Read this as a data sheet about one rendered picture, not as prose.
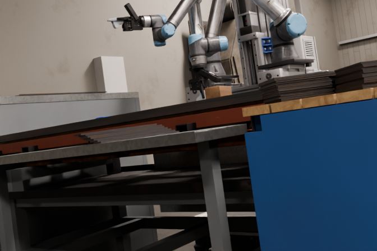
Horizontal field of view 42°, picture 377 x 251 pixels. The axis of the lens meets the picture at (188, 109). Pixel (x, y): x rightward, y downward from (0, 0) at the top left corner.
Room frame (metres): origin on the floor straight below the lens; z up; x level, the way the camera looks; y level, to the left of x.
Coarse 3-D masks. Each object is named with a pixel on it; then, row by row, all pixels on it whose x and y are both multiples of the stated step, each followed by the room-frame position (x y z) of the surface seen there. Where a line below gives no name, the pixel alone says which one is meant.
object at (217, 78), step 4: (200, 72) 2.34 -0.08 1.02; (204, 72) 2.32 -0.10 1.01; (208, 72) 2.32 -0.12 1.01; (204, 76) 2.33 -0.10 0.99; (208, 76) 2.31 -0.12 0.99; (212, 76) 2.29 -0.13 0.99; (216, 76) 2.29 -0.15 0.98; (212, 80) 2.30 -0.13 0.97; (216, 80) 2.29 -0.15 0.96; (220, 80) 2.31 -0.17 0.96
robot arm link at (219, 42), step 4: (216, 36) 2.38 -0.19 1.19; (220, 36) 2.38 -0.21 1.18; (224, 36) 2.38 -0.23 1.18; (208, 40) 2.35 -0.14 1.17; (212, 40) 2.35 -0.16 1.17; (216, 40) 2.35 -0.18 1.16; (220, 40) 2.36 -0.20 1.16; (224, 40) 2.36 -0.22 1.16; (208, 44) 2.34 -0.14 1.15; (212, 44) 2.35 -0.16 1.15; (216, 44) 2.35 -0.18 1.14; (220, 44) 2.36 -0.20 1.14; (224, 44) 2.36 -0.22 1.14; (208, 48) 2.35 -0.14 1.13; (212, 48) 2.35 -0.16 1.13; (216, 48) 2.36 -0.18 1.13; (220, 48) 2.37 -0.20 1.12; (224, 48) 2.38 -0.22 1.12; (208, 52) 2.37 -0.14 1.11; (212, 52) 2.39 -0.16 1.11; (216, 52) 2.40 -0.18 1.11
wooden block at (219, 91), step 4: (208, 88) 1.76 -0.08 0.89; (212, 88) 1.76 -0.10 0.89; (216, 88) 1.75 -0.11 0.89; (220, 88) 1.76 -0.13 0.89; (224, 88) 1.79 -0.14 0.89; (228, 88) 1.83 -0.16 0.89; (208, 92) 1.77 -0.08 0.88; (212, 92) 1.76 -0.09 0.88; (216, 92) 1.75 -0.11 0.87; (220, 92) 1.75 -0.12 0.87; (224, 92) 1.79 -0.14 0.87; (228, 92) 1.82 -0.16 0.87; (208, 96) 1.77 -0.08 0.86; (212, 96) 1.76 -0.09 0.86; (216, 96) 1.75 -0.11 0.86
